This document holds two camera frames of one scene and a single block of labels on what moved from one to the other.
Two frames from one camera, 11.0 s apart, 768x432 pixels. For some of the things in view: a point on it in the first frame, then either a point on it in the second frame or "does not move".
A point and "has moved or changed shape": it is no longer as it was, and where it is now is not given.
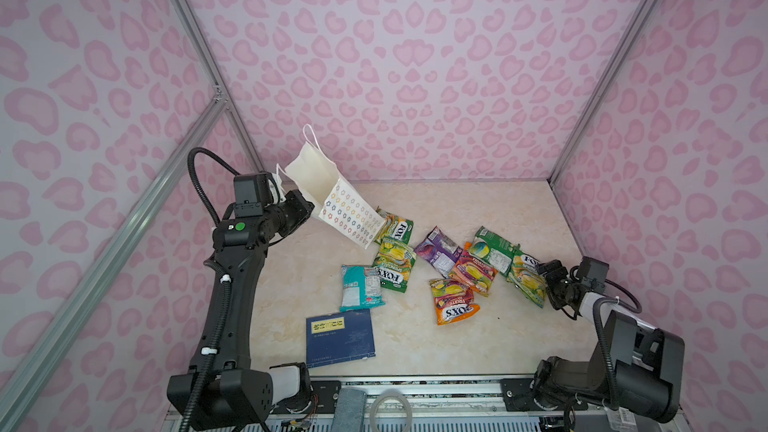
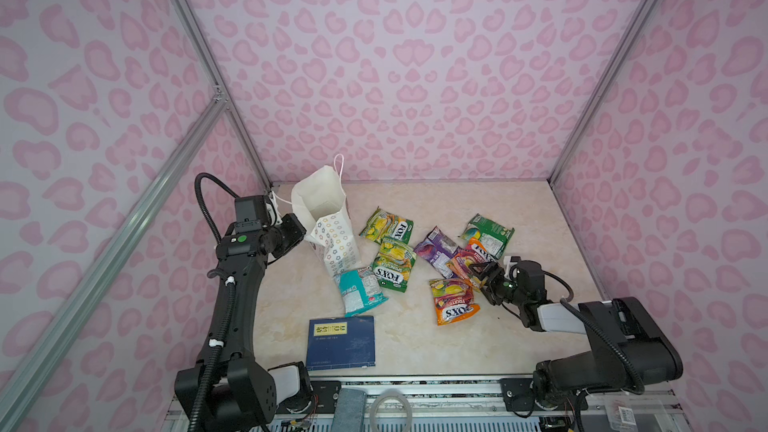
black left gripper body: [287, 215] -> [285, 235]
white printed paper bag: [309, 170] -> [320, 197]
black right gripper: [552, 278] -> [492, 269]
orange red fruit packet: [474, 271] has moved or changed shape
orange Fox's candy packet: [454, 300] does not move
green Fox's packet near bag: [394, 228] does not move
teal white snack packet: [361, 288] does not move
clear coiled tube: [387, 394] does not move
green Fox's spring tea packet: [396, 262] does not move
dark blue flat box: [340, 338] does not move
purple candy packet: [440, 251] does not move
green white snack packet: [494, 250] has moved or changed shape
